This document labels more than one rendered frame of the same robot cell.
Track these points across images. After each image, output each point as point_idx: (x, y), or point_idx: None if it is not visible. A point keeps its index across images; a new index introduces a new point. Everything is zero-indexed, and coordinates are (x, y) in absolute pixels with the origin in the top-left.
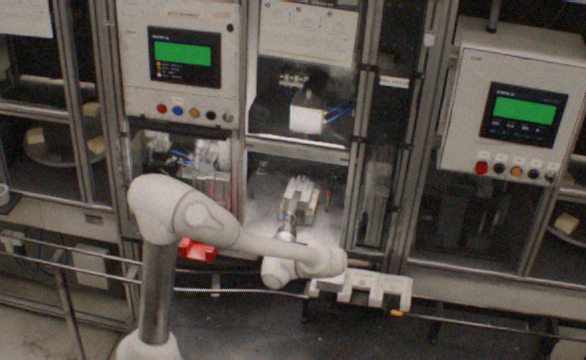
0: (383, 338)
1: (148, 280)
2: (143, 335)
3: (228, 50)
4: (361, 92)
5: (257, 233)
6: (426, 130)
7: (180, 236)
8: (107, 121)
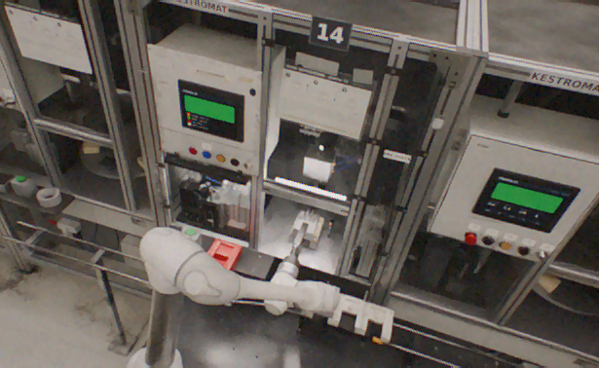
0: (364, 356)
1: (155, 319)
2: (148, 360)
3: (250, 111)
4: (365, 161)
5: (269, 252)
6: (421, 199)
7: None
8: (146, 152)
